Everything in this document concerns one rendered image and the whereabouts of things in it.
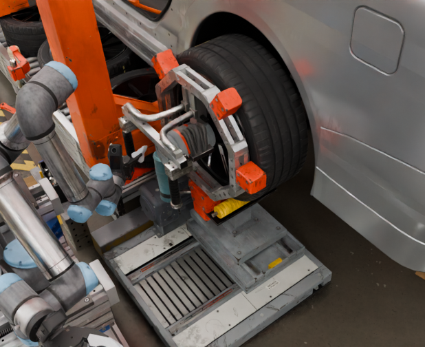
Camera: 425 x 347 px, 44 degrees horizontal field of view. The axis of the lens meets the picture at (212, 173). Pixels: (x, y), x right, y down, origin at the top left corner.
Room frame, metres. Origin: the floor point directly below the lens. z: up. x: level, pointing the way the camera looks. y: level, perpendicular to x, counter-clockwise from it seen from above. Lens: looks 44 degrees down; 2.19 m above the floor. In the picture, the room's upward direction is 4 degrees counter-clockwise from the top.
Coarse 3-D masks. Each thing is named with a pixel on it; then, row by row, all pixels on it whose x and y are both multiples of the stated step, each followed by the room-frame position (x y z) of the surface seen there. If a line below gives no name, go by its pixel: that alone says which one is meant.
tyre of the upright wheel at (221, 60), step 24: (192, 48) 1.80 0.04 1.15; (216, 48) 1.73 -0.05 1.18; (240, 48) 1.72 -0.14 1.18; (264, 48) 1.71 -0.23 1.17; (216, 72) 1.60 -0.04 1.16; (240, 72) 1.59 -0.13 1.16; (264, 72) 1.60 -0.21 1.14; (240, 96) 1.50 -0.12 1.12; (264, 96) 1.52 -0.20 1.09; (288, 96) 1.55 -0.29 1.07; (240, 120) 1.49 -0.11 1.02; (264, 120) 1.46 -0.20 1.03; (288, 120) 1.49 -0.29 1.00; (264, 144) 1.41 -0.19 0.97; (288, 144) 1.45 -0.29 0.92; (264, 168) 1.39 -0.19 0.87; (288, 168) 1.45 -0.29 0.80; (264, 192) 1.42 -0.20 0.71
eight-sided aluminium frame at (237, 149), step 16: (176, 80) 1.67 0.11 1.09; (192, 80) 1.66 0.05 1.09; (160, 96) 1.81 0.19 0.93; (208, 96) 1.52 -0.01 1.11; (224, 128) 1.44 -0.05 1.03; (240, 144) 1.41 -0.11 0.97; (240, 160) 1.42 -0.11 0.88; (192, 176) 1.65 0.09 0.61; (208, 176) 1.63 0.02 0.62; (208, 192) 1.54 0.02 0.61; (224, 192) 1.45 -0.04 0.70; (240, 192) 1.39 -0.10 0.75
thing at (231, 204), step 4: (228, 200) 1.55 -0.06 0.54; (232, 200) 1.55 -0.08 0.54; (236, 200) 1.55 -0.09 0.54; (220, 204) 1.53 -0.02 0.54; (224, 204) 1.53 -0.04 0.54; (228, 204) 1.53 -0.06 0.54; (232, 204) 1.53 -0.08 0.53; (236, 204) 1.54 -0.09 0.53; (240, 204) 1.54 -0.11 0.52; (216, 208) 1.52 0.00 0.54; (220, 208) 1.52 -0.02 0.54; (224, 208) 1.51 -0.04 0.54; (228, 208) 1.52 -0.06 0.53; (232, 208) 1.53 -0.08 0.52; (236, 208) 1.54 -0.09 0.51; (216, 212) 1.51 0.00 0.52; (220, 212) 1.50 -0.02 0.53; (224, 212) 1.50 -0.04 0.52; (228, 212) 1.51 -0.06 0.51; (212, 216) 1.50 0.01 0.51; (220, 216) 1.49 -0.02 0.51; (224, 216) 1.50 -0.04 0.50
